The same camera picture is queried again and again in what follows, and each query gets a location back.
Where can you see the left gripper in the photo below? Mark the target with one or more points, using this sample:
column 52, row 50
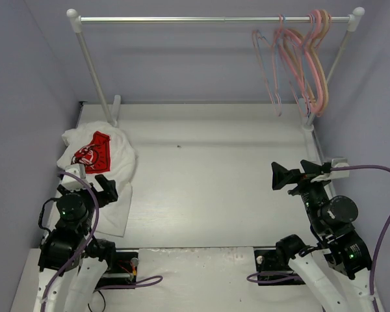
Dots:
column 95, row 194

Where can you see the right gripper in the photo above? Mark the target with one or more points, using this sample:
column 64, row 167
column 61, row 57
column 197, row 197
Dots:
column 302, row 181

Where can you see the white t-shirt red print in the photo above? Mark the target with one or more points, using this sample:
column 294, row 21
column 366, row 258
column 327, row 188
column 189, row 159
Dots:
column 103, row 149

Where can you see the pink wire hanger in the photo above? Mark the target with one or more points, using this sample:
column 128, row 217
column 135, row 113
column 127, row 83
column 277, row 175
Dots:
column 269, row 73

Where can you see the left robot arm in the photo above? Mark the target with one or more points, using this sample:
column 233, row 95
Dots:
column 72, row 260

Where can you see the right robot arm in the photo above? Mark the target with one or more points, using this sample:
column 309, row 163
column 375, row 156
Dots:
column 339, row 270

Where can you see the thick pink hanger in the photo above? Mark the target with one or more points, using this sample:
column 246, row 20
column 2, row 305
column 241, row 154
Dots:
column 308, row 61

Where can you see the white clothes rack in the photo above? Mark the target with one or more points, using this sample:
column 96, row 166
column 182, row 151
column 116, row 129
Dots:
column 77, row 22

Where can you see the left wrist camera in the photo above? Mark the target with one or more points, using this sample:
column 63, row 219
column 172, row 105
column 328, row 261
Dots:
column 76, row 174

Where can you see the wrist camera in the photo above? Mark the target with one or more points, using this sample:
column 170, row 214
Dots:
column 76, row 174
column 337, row 168

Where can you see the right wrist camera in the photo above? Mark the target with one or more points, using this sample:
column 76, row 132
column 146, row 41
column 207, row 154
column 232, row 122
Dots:
column 337, row 168

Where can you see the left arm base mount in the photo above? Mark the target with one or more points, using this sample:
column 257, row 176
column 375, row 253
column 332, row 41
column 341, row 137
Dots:
column 122, row 271

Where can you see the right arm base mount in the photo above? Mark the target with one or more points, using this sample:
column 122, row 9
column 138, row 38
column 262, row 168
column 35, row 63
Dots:
column 271, row 271

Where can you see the blue wire hanger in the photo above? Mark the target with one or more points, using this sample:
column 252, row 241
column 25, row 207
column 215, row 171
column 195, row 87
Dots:
column 298, row 72

